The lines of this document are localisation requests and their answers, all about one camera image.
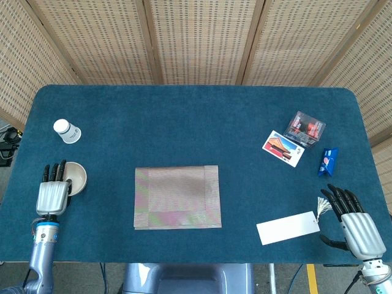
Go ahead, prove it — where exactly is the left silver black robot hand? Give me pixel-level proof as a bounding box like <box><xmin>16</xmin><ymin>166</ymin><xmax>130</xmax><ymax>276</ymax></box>
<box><xmin>36</xmin><ymin>159</ymin><xmax>74</xmax><ymax>217</ymax></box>

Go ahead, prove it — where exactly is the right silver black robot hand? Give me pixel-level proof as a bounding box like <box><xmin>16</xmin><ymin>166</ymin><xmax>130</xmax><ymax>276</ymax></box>
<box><xmin>319</xmin><ymin>183</ymin><xmax>387</xmax><ymax>262</ymax></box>

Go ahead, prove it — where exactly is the small white ceramic bowl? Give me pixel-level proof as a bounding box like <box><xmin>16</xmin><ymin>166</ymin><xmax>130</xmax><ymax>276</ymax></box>
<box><xmin>62</xmin><ymin>161</ymin><xmax>88</xmax><ymax>197</ymax></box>

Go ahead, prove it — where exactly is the woven grey placemat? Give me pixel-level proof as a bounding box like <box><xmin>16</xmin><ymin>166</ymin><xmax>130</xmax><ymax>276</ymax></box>
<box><xmin>133</xmin><ymin>165</ymin><xmax>222</xmax><ymax>230</ymax></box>

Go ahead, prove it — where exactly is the upturned white paper cup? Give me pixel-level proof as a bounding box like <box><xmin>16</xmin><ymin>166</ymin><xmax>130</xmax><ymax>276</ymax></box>
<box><xmin>53</xmin><ymin>118</ymin><xmax>82</xmax><ymax>145</ymax></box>

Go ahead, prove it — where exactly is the white paper tag with tassel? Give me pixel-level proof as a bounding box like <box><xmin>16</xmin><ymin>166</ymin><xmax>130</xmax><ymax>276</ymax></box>
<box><xmin>256</xmin><ymin>197</ymin><xmax>334</xmax><ymax>246</ymax></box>

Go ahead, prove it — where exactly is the blue cookie snack packet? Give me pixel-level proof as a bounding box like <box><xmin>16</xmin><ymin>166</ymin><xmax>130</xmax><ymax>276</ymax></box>
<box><xmin>317</xmin><ymin>147</ymin><xmax>339</xmax><ymax>178</ymax></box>

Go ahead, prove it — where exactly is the postcard with red palace picture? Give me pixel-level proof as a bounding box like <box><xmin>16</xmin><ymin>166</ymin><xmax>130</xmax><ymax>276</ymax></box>
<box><xmin>262</xmin><ymin>130</ymin><xmax>306</xmax><ymax>168</ymax></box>

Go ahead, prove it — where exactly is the clear box with red-black print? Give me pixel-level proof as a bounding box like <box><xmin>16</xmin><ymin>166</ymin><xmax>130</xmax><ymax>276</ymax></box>
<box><xmin>283</xmin><ymin>110</ymin><xmax>326</xmax><ymax>149</ymax></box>

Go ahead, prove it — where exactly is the woven bamboo screen panel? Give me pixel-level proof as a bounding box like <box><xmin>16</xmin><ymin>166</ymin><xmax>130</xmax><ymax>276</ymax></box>
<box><xmin>27</xmin><ymin>0</ymin><xmax>163</xmax><ymax>86</ymax></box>
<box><xmin>142</xmin><ymin>0</ymin><xmax>266</xmax><ymax>86</ymax></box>
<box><xmin>0</xmin><ymin>0</ymin><xmax>79</xmax><ymax>129</ymax></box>
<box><xmin>318</xmin><ymin>0</ymin><xmax>392</xmax><ymax>215</ymax></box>
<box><xmin>241</xmin><ymin>0</ymin><xmax>380</xmax><ymax>87</ymax></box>

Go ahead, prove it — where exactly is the blue carpet table cover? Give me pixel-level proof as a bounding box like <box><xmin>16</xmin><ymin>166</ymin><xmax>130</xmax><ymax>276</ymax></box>
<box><xmin>0</xmin><ymin>84</ymin><xmax>392</xmax><ymax>266</ymax></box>

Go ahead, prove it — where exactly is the blue-grey robot torso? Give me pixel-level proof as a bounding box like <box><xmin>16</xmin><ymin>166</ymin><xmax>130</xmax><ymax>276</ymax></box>
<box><xmin>122</xmin><ymin>263</ymin><xmax>255</xmax><ymax>294</ymax></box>

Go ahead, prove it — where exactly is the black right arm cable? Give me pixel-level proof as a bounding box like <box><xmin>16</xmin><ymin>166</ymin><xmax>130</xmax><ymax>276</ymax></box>
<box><xmin>344</xmin><ymin>271</ymin><xmax>363</xmax><ymax>294</ymax></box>

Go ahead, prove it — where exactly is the black equipment with cables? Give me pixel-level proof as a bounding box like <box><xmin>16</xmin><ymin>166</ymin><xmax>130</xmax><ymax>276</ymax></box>
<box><xmin>0</xmin><ymin>127</ymin><xmax>23</xmax><ymax>168</ymax></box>

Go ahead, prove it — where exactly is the blue cable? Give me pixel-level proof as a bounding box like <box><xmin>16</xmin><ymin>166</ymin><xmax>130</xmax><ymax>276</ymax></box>
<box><xmin>290</xmin><ymin>263</ymin><xmax>304</xmax><ymax>294</ymax></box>
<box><xmin>99</xmin><ymin>263</ymin><xmax>108</xmax><ymax>294</ymax></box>

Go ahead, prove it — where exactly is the white metal post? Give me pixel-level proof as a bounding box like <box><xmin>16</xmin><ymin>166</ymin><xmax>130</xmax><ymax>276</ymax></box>
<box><xmin>268</xmin><ymin>263</ymin><xmax>277</xmax><ymax>294</ymax></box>

